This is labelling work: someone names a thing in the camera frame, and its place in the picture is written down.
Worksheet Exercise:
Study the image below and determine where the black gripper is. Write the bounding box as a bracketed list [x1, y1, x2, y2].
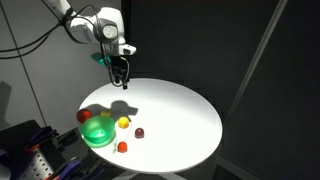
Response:
[110, 54, 131, 90]

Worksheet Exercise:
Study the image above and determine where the yellow plastic fruit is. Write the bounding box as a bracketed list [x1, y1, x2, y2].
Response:
[99, 109, 113, 118]
[117, 116, 131, 130]

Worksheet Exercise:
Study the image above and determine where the green translucent bowl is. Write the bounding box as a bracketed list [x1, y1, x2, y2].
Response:
[79, 115, 117, 149]

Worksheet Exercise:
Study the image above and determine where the red plastic apple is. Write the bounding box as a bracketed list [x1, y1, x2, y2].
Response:
[76, 108, 93, 124]

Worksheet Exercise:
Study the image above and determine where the dark red plastic plum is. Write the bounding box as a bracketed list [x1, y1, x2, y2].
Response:
[134, 127, 146, 140]

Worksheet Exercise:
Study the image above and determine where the white round table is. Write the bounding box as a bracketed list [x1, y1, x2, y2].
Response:
[78, 77, 223, 180]

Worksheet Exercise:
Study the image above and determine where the orange red plastic strawberry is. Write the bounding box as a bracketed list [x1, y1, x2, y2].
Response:
[116, 141, 129, 154]

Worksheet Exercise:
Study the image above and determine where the purple orange spring clamp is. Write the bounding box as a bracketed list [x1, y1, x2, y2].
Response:
[23, 125, 59, 154]
[46, 159, 84, 180]

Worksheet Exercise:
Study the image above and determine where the black workbench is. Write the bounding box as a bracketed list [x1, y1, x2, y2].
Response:
[0, 119, 113, 180]

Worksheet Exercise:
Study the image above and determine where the perforated metal board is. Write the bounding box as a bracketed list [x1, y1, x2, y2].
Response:
[13, 148, 56, 180]

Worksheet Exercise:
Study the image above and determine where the white rounded object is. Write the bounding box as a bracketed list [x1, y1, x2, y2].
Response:
[0, 163, 12, 180]

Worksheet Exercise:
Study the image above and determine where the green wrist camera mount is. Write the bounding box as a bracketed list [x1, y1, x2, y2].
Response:
[90, 51, 113, 68]

